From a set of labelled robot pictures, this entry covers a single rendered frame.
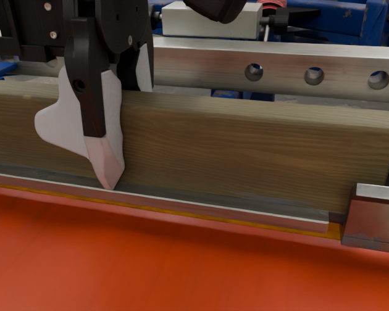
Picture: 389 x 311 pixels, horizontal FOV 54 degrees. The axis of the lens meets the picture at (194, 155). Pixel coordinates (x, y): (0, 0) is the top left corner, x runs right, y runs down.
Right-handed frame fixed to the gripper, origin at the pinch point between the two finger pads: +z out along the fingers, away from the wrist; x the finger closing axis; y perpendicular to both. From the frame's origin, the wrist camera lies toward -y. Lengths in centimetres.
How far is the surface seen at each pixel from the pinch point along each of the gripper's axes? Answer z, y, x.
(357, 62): -2.6, -17.8, -20.6
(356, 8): -1, -22, -68
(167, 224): 5.3, -3.0, 0.9
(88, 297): 5.3, -0.3, 9.0
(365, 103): 101, -65, -278
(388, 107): 101, -81, -276
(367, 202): -0.6, -16.7, 2.7
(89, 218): 5.3, 3.6, 1.7
